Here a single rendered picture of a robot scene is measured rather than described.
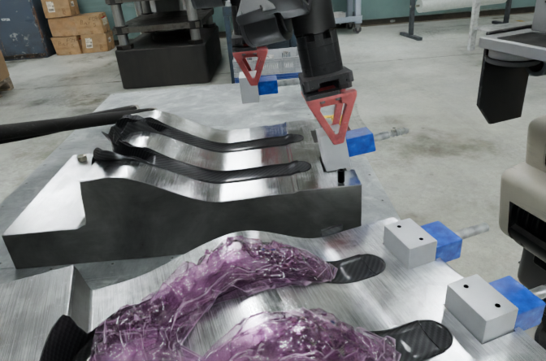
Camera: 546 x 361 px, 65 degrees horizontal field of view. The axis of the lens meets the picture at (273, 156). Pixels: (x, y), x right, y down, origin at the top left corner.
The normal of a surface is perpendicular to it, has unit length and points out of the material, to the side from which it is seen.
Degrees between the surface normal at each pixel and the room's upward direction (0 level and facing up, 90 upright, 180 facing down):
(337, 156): 81
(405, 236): 0
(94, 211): 90
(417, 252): 90
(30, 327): 0
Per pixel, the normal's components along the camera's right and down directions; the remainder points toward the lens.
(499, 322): 0.33, 0.39
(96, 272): -0.07, -0.90
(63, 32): -0.07, 0.29
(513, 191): -0.92, 0.33
